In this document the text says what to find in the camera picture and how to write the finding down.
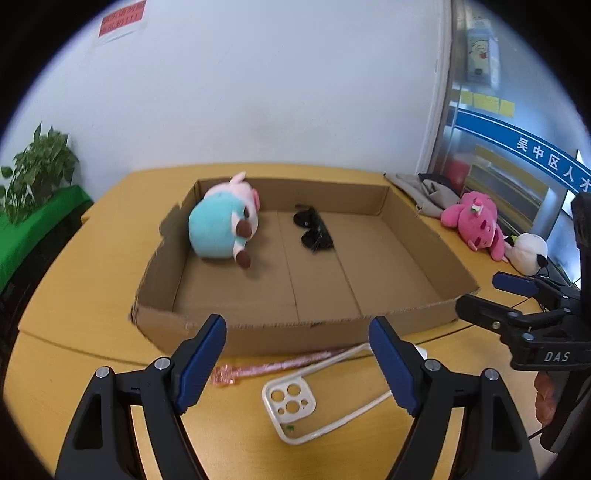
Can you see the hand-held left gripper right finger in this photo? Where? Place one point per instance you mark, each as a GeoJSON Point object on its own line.
{"type": "Point", "coordinates": [392, 364]}

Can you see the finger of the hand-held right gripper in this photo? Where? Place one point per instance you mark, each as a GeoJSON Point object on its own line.
{"type": "Point", "coordinates": [515, 283]}
{"type": "Point", "coordinates": [485, 314]}

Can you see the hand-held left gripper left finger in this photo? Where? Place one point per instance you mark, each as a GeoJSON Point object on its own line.
{"type": "Point", "coordinates": [201, 364]}

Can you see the pink transparent pen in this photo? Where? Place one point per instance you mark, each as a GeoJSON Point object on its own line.
{"type": "Point", "coordinates": [268, 368]}

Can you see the brown cardboard box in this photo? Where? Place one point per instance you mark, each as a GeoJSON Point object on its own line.
{"type": "Point", "coordinates": [360, 277]}

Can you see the white phone case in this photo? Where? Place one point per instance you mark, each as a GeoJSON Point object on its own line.
{"type": "Point", "coordinates": [286, 406]}

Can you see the teal and pink plush toy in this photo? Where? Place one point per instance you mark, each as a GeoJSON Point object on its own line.
{"type": "Point", "coordinates": [214, 226]}

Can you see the black sunglasses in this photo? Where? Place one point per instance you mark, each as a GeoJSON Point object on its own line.
{"type": "Point", "coordinates": [316, 235]}

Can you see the person's right hand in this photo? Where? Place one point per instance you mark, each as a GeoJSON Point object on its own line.
{"type": "Point", "coordinates": [545, 399]}

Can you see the white panda plush toy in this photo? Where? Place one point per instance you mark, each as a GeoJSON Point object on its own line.
{"type": "Point", "coordinates": [528, 251]}

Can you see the red object behind glass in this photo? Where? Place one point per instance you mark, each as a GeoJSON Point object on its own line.
{"type": "Point", "coordinates": [458, 175]}

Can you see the grey cloth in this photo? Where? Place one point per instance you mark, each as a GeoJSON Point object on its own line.
{"type": "Point", "coordinates": [425, 194]}

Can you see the blue sign banner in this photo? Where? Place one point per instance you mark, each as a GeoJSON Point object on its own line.
{"type": "Point", "coordinates": [503, 131]}

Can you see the yellow sticky notes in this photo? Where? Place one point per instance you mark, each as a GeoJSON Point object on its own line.
{"type": "Point", "coordinates": [487, 102]}

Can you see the green potted plant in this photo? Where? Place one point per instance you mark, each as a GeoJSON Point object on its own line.
{"type": "Point", "coordinates": [39, 170]}

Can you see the cartoon wall poster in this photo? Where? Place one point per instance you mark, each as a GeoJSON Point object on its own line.
{"type": "Point", "coordinates": [482, 53]}

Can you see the red wall notice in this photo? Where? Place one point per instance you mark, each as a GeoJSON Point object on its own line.
{"type": "Point", "coordinates": [122, 17]}

